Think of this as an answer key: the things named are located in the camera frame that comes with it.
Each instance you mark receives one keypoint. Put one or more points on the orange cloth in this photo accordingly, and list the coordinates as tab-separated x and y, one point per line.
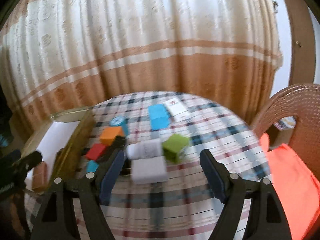
295	185

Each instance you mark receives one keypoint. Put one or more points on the plaid tablecloth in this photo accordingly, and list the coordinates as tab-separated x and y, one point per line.
183	206

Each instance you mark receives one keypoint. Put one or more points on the brown wooden door frame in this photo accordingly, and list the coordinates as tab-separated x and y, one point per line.
303	63

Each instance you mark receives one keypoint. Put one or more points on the white power adapter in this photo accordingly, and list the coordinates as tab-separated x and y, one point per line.
149	170

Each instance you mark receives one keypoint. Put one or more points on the blue cylinder toy block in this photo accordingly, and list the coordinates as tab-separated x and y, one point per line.
120	121

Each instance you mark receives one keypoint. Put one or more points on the red toy block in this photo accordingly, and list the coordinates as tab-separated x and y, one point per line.
96	151

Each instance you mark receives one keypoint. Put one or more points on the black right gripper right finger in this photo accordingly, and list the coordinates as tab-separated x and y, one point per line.
266	219

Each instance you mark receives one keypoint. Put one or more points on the orange toy block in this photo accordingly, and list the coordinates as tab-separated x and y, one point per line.
109	134

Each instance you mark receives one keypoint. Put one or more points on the blue bear toy block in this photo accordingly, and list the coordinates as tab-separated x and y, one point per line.
91	166

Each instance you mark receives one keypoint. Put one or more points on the green toy block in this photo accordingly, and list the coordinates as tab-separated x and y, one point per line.
174	146

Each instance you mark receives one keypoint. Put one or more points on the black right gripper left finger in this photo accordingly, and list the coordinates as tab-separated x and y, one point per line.
56	217

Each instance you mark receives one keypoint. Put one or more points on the blue rectangular toy block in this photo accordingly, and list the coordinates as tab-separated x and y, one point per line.
159	117

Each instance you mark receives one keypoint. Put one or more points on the white pill bottle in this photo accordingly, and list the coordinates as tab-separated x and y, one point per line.
144	149

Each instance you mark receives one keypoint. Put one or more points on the beige orange curtain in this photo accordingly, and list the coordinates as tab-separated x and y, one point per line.
63	54

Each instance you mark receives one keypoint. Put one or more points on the white small carton box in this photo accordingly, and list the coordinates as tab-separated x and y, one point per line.
177	109

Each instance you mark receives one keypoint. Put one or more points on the gold metal tray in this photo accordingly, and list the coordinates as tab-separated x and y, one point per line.
60	140

